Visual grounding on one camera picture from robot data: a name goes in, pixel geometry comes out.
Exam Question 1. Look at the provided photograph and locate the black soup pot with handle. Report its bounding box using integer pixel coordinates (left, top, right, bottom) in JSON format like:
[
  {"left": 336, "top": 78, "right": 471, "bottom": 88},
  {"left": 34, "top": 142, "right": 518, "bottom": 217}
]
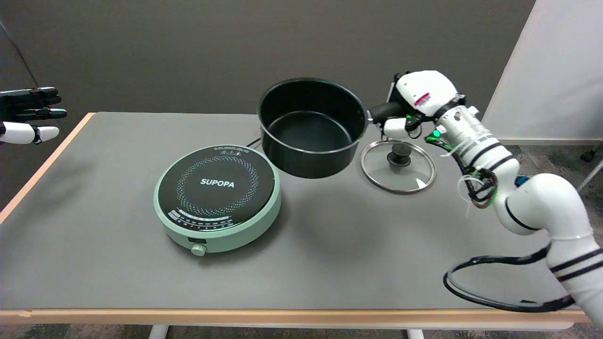
[{"left": 258, "top": 78, "right": 407, "bottom": 179}]

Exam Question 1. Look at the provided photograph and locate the coloured wrist wire bundle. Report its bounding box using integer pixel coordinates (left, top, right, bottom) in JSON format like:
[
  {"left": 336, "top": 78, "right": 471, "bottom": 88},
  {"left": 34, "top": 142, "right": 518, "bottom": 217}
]
[{"left": 459, "top": 160, "right": 498, "bottom": 210}]

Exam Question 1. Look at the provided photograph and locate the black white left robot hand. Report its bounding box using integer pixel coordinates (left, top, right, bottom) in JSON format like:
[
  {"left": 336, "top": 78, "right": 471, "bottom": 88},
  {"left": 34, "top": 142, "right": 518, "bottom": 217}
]
[{"left": 0, "top": 87, "right": 67, "bottom": 145}]

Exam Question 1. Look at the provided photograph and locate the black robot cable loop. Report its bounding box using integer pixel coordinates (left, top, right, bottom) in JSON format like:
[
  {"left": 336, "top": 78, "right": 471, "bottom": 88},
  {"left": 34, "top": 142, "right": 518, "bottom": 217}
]
[{"left": 443, "top": 242, "right": 578, "bottom": 313}]

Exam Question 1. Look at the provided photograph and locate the glass pot lid black knob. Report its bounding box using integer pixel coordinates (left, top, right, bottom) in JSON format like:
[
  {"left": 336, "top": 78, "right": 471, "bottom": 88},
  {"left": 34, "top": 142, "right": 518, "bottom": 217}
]
[{"left": 361, "top": 140, "right": 437, "bottom": 194}]

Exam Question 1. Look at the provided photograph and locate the green round induction cooker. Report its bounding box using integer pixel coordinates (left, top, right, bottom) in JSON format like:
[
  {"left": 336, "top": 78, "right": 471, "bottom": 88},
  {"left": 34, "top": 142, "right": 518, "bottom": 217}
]
[{"left": 154, "top": 145, "right": 282, "bottom": 257}]

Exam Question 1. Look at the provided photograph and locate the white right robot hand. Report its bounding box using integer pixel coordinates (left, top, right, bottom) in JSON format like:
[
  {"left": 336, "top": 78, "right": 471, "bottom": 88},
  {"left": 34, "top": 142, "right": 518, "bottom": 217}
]
[{"left": 381, "top": 71, "right": 467, "bottom": 141}]

